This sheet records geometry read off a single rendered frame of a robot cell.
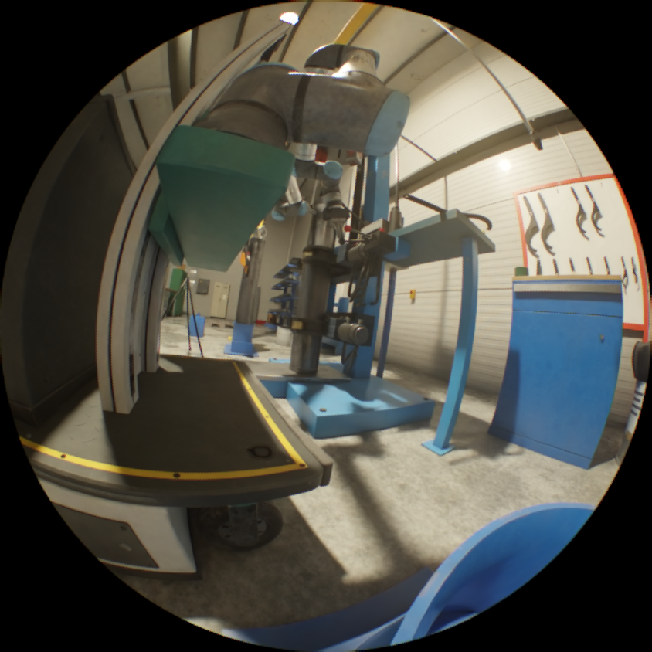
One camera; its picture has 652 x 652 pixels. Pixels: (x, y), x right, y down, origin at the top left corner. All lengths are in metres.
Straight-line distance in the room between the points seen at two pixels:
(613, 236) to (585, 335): 1.63
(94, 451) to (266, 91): 0.55
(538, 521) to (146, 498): 0.40
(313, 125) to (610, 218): 2.78
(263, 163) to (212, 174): 0.06
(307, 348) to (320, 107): 1.36
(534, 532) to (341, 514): 0.52
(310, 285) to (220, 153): 1.32
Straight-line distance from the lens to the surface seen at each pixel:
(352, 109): 0.39
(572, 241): 2.74
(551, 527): 0.31
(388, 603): 0.56
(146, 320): 0.66
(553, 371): 1.34
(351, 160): 2.01
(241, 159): 0.26
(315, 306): 1.49
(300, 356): 1.50
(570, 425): 1.38
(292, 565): 0.58
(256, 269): 2.77
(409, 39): 6.77
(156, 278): 0.65
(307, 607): 0.54
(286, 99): 0.40
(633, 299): 2.64
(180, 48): 6.24
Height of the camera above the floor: 0.52
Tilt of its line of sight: 1 degrees down
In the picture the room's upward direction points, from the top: 8 degrees clockwise
